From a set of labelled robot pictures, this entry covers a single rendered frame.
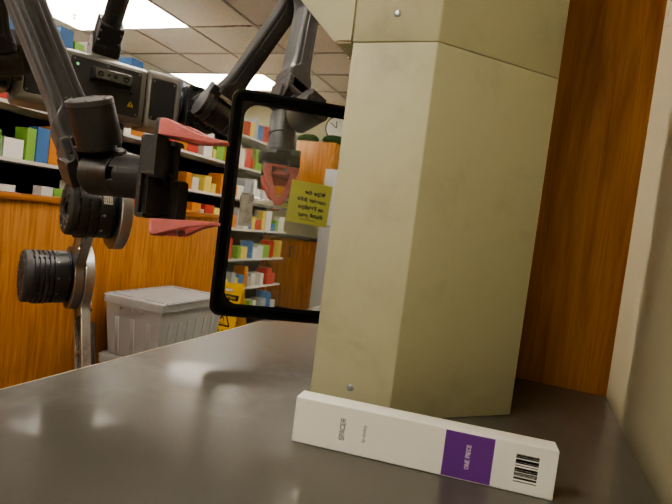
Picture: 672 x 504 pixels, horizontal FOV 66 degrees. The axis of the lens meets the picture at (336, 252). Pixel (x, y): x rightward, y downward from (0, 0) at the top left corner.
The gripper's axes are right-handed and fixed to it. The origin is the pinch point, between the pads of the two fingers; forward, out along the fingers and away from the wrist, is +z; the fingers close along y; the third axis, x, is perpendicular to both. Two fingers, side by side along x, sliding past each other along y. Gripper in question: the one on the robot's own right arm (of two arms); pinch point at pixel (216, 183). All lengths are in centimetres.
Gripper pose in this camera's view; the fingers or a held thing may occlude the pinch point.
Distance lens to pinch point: 64.5
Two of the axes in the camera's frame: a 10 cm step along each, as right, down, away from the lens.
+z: 9.2, 1.2, -3.6
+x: 3.6, 0.1, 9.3
